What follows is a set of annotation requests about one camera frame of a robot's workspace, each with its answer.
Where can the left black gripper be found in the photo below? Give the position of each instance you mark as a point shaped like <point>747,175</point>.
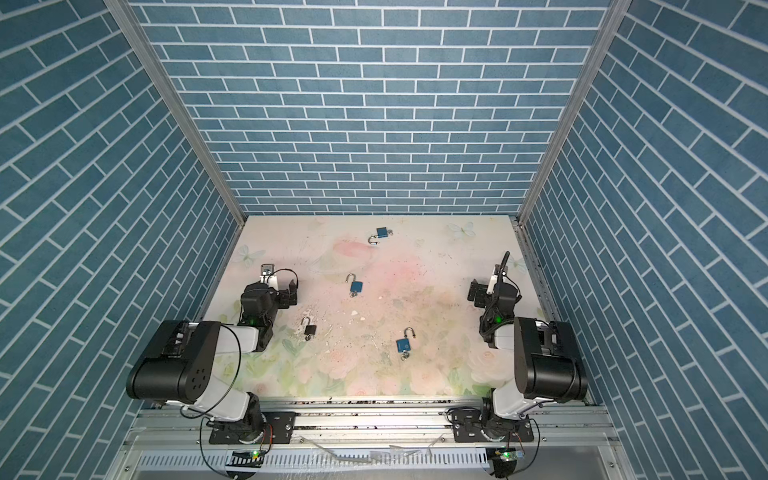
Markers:
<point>283,295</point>

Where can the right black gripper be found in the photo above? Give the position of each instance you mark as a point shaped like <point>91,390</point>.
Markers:
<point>480,291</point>

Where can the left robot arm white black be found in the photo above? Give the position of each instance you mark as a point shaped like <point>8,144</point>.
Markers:
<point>177,365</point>

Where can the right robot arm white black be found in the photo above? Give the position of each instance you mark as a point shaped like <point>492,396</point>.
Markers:
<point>546,361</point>

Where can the blue padlock near with key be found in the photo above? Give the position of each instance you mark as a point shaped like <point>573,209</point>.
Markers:
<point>403,344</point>

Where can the black padlock with keys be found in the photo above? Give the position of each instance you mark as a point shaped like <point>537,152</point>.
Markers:
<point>308,326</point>

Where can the floral table mat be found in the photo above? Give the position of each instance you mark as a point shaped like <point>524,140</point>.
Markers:
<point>419,277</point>

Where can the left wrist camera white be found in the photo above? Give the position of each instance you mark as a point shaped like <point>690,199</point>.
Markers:
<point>268,276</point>

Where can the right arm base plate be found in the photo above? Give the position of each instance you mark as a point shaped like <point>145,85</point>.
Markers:
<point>470,425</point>

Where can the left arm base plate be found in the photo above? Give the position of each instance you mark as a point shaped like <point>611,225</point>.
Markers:
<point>266,428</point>

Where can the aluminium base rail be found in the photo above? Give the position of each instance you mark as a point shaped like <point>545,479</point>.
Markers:
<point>377,438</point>

